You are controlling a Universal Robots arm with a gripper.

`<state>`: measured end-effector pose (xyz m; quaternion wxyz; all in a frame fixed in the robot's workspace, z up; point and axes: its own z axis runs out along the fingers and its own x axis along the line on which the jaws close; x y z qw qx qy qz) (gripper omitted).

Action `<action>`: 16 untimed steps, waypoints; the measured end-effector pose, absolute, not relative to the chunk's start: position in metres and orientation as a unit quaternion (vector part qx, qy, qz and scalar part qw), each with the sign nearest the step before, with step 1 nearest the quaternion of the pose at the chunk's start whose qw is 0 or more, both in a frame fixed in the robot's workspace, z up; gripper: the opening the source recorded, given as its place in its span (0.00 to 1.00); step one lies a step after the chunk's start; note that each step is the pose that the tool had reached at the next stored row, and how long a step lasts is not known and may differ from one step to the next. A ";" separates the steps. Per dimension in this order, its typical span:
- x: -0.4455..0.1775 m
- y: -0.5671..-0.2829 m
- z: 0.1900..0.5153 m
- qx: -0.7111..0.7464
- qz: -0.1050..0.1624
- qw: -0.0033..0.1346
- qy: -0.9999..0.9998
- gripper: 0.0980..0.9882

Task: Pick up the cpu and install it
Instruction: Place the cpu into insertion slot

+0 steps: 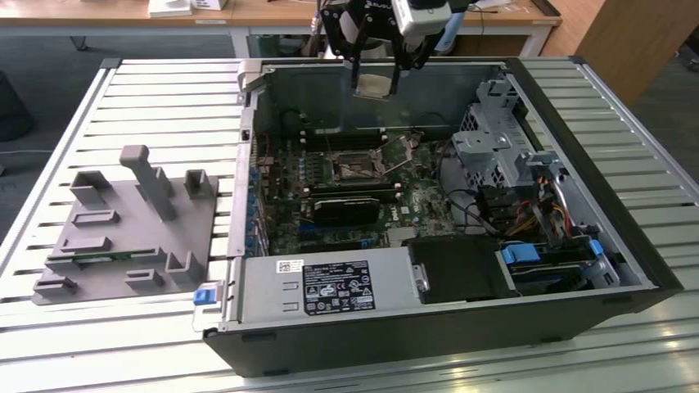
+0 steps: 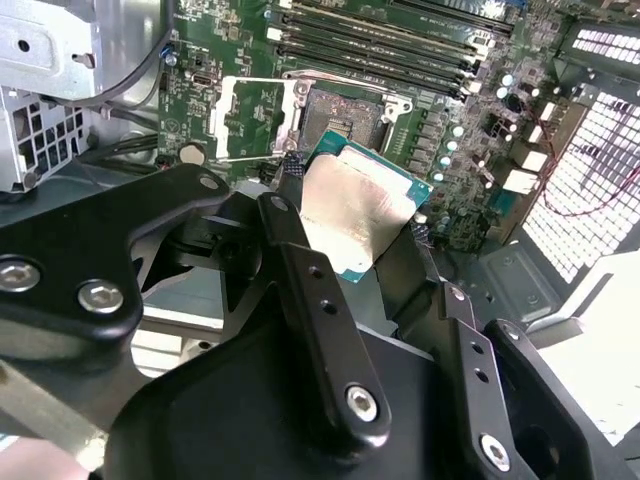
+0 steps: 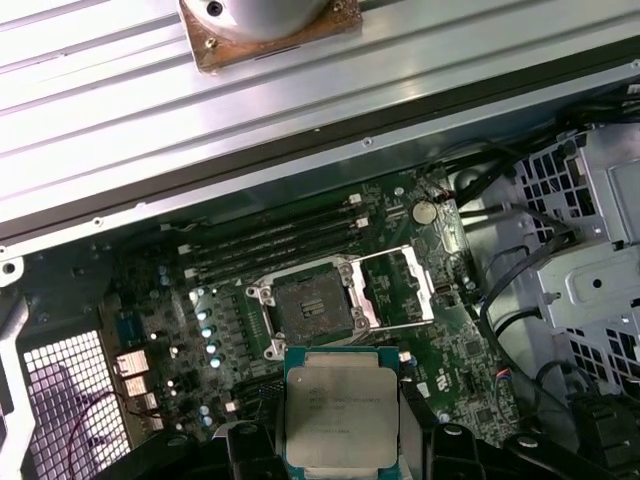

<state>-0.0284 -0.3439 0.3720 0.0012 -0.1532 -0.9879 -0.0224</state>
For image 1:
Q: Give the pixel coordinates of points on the CPU socket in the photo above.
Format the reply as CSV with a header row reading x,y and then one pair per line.
x,y
349,168

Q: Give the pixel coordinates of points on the blue case latch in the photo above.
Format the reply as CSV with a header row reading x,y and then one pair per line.
x,y
204,296

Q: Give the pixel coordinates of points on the grey parts rack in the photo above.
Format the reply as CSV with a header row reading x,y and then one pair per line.
x,y
136,229

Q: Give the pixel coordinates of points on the blue plastic clip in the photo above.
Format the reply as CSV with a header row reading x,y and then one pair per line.
x,y
595,250

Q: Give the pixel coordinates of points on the black open PC case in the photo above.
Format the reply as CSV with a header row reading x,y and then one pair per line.
x,y
381,348

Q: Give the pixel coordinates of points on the green motherboard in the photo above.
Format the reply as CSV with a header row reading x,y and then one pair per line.
x,y
420,204

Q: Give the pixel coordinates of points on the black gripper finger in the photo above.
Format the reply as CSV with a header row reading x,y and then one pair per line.
x,y
395,78
339,32

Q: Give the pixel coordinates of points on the silver CPU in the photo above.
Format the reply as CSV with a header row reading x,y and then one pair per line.
x,y
373,86

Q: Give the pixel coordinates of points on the blue disk carrier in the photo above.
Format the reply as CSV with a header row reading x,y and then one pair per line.
x,y
519,254

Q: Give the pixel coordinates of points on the grey power supply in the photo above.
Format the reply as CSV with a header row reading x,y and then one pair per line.
x,y
267,294

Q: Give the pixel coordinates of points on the silver drive cage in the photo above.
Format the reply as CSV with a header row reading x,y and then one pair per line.
x,y
491,143

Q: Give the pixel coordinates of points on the white box dark print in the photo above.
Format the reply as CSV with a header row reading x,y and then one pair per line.
x,y
207,5

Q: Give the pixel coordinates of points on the black graphics card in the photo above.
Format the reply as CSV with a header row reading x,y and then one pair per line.
x,y
344,210

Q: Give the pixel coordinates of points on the silver chipset heatsink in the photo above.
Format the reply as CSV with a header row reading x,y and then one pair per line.
x,y
401,237

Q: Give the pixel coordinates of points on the black plastic shroud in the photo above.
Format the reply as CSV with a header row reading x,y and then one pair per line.
x,y
459,270

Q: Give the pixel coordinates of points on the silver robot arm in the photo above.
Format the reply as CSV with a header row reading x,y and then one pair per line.
x,y
373,48

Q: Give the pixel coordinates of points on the plain white box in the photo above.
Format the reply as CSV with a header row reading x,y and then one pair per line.
x,y
169,10

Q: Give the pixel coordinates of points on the green RAM stick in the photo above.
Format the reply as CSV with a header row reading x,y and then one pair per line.
x,y
124,256

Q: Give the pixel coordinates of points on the wooden desk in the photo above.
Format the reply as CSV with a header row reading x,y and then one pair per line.
x,y
513,18

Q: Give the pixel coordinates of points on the thin locking lever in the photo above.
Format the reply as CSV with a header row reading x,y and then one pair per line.
x,y
328,146

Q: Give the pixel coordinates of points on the wooden cabinet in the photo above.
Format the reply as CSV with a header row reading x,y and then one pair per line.
x,y
628,41

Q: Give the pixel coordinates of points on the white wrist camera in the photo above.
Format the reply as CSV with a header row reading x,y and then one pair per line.
x,y
423,18

